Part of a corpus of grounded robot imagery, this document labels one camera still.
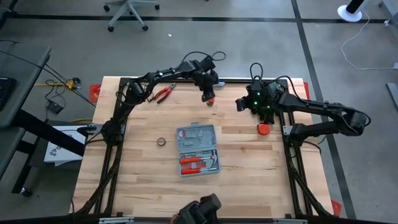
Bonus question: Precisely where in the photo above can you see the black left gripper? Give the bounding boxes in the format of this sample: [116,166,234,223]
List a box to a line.
[194,70,220,103]

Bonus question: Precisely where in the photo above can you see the red plastic box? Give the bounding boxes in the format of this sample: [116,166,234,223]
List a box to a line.
[257,123,271,136]

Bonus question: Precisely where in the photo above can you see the red-handled pliers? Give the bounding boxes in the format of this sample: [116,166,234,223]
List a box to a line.
[151,82,177,105]

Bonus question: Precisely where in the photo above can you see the grey plastic tool case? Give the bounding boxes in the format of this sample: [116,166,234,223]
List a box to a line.
[175,122,221,178]

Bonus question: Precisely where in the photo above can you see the office chair base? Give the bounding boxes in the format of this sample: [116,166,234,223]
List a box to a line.
[103,0,161,32]

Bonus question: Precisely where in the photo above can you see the white round floor stand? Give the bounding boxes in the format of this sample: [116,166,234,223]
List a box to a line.
[337,0,371,23]

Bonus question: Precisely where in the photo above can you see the grey floor plate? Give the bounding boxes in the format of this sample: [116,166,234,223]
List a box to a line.
[386,82,398,110]

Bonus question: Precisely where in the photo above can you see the black power adapter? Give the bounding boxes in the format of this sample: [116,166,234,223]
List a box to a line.
[46,101,65,114]

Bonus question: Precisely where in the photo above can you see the white printed box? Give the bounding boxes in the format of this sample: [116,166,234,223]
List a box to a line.
[43,124,87,166]

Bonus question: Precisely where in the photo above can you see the grey furniture corner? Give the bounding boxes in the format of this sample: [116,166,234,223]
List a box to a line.
[378,0,398,24]

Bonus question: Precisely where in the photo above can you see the large grey side table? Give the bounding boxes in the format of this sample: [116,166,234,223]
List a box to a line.
[0,42,52,129]

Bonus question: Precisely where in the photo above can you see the black keyboard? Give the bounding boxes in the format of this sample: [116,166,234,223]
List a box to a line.
[0,77,18,112]

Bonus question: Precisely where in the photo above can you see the small grey side table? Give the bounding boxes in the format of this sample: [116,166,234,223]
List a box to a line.
[0,126,26,181]

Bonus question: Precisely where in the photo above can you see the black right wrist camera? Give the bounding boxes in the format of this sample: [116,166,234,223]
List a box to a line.
[235,97,247,112]

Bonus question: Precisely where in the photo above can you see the black metal rig frame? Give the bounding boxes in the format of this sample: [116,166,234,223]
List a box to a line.
[73,77,336,220]

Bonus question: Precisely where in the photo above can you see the black right camera cable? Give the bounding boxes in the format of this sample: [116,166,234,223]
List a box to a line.
[249,62,264,83]

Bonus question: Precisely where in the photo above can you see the black camera cable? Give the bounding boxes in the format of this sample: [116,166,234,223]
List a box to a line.
[182,50,227,63]
[249,62,264,83]

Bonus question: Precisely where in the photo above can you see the black right forearm cable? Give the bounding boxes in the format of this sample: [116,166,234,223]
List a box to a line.
[273,75,295,94]

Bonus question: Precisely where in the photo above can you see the black left camera cable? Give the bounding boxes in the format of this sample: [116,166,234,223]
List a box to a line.
[182,50,227,63]

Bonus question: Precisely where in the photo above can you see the black left base cable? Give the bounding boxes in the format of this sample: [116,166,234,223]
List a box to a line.
[114,90,129,106]

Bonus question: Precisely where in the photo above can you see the white floor cable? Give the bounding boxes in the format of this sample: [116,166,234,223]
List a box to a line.
[341,11,398,71]

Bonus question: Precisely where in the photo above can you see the silver arm base bracket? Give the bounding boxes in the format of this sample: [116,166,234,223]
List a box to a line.
[88,123,105,135]

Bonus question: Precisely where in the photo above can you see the silver frame bracket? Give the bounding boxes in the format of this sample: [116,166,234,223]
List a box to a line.
[272,218,308,224]
[98,217,135,224]

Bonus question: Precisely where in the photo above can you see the yellow extension cable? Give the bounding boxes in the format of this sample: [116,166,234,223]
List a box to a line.
[34,79,82,90]

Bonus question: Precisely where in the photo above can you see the black desk leg frame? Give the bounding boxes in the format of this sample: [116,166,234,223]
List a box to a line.
[11,108,86,197]

